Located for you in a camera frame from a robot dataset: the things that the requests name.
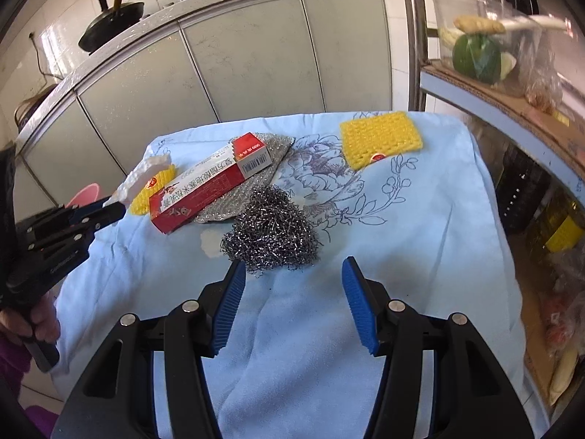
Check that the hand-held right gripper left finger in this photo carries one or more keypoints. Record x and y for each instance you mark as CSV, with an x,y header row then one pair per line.
x,y
231,302

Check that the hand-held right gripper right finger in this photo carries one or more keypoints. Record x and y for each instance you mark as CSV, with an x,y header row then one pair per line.
x,y
361,302

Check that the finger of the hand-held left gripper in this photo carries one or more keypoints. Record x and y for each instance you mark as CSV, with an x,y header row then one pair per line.
x,y
109,212
68,240

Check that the pink plastic basin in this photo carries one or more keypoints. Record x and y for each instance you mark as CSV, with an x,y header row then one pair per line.
x,y
84,194

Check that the yellow mesh sponge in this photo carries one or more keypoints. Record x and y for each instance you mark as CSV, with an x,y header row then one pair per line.
x,y
379,137
140,203

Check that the steel wool scrubber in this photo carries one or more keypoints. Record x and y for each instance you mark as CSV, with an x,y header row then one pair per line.
x,y
269,228

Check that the red and white carton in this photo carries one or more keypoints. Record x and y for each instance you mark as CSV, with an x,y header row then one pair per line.
x,y
201,183

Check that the silver mesh scouring cloth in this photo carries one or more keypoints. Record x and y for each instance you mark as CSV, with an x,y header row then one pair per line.
x,y
281,148

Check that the person's left forearm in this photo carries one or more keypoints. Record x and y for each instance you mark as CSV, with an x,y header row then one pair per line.
x,y
11,375

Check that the person's left hand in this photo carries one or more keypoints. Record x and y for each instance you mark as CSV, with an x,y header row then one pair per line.
x,y
43,322

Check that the pale green cabinet door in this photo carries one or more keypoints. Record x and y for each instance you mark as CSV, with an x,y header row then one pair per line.
x,y
59,146
347,50
146,105
247,64

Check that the light blue floral cloth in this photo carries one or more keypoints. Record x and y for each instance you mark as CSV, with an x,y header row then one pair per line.
x,y
411,219

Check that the dark glass bottle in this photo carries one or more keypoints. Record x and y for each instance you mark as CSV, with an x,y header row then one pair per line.
x,y
521,187

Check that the large clear plastic bag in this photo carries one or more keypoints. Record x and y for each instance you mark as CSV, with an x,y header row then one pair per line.
x,y
564,302

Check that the yellow cooking oil bottle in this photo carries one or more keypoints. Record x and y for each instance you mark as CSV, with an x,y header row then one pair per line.
x,y
564,233

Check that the blue grey shelf board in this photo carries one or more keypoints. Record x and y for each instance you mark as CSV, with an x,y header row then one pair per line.
x,y
502,128

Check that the brown cardboard sheet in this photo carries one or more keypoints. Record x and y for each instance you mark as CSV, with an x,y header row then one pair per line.
x,y
484,93

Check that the green squash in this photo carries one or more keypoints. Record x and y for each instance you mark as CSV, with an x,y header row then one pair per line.
x,y
477,57

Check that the shiny metal pole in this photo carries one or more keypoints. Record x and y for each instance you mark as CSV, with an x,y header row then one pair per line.
x,y
413,32

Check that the pale leafy vegetable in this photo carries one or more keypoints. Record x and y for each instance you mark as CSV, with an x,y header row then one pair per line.
x,y
449,36

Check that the small clear plastic bag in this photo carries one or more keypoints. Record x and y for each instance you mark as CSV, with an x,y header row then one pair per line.
x,y
541,87

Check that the ginger root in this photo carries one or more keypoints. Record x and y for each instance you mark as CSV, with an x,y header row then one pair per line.
x,y
480,25

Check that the clear plastic container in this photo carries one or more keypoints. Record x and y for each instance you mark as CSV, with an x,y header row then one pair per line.
x,y
443,9

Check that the white vegetable stalk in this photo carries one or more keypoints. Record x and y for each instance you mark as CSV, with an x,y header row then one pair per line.
x,y
539,23

